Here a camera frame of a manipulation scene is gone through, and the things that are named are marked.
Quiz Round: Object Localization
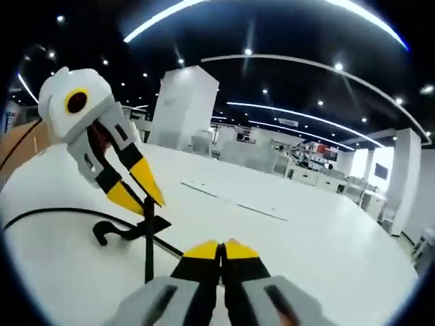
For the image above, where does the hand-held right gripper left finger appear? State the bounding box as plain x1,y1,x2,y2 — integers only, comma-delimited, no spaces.
101,238,222,326

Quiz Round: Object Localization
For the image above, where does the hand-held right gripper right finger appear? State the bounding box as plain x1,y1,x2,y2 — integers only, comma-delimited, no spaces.
221,238,338,326

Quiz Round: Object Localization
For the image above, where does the black charging cable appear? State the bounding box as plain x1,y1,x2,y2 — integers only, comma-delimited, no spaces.
2,189,186,285

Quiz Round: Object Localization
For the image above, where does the black stand bracket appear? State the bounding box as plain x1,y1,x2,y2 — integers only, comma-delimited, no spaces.
92,215,173,246

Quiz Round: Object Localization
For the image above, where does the white square pillar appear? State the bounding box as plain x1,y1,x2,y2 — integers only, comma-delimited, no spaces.
148,65,220,151
389,128,423,236

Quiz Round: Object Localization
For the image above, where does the row of white office desks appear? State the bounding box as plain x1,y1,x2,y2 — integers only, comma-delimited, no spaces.
190,130,390,218

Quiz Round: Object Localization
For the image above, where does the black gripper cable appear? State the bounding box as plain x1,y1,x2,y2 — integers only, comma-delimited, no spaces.
0,117,44,170

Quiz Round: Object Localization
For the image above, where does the red wall display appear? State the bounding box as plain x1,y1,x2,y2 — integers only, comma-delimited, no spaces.
314,142,339,161

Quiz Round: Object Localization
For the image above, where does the dark wall screen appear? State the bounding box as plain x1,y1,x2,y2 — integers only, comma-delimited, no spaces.
373,162,390,180

